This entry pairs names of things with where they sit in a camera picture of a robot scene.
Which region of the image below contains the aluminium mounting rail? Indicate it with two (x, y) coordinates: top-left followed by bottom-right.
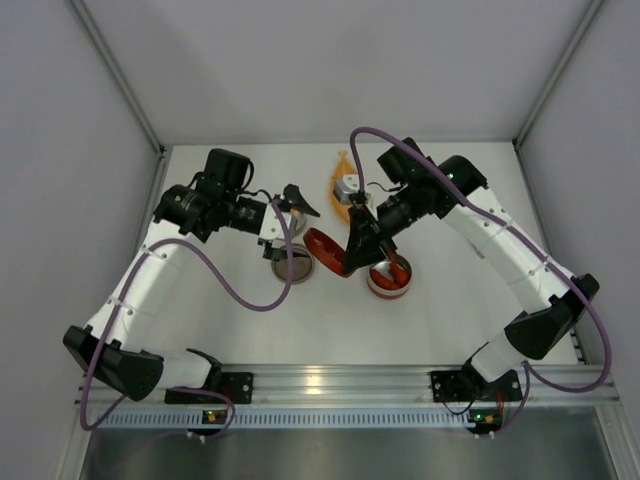
(74, 363), (619, 404)

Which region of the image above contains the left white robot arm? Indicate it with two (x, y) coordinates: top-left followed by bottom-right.
(63, 148), (318, 401)

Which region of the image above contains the purple cable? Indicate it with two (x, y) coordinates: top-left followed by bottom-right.
(349, 126), (615, 441)
(80, 197), (296, 441)

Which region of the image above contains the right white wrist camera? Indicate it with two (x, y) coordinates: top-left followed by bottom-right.
(333, 174), (373, 207)

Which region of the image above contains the red sausage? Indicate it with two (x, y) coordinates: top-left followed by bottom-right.
(370, 270), (401, 291)

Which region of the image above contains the red fried chicken drumstick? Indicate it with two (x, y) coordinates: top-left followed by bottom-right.
(389, 255), (410, 287)

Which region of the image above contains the left aluminium frame post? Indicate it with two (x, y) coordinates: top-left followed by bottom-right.
(64, 0), (166, 159)

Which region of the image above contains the red round lid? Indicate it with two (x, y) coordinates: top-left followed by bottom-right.
(303, 227), (351, 278)

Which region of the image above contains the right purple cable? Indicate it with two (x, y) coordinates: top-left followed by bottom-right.
(349, 126), (615, 441)

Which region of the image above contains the woven bamboo boat basket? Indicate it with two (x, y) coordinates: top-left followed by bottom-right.
(328, 151), (359, 227)

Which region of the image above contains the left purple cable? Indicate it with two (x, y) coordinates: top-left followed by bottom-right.
(80, 197), (296, 441)

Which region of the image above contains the right aluminium frame post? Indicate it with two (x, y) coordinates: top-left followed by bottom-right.
(512, 0), (609, 152)

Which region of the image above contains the brown round lid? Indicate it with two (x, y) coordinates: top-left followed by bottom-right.
(271, 243), (315, 285)

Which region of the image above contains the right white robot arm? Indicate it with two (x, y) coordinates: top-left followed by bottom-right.
(333, 138), (599, 396)

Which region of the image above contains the red steel lunch container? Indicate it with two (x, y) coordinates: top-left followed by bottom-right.
(366, 255), (412, 300)

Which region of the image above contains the aluminium frame post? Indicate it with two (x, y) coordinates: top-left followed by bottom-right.
(64, 0), (166, 159)
(512, 0), (609, 152)

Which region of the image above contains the brown steel lunch container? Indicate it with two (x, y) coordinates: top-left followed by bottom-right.
(290, 209), (307, 237)

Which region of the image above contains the grey slotted cable duct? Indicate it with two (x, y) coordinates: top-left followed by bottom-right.
(100, 407), (502, 430)

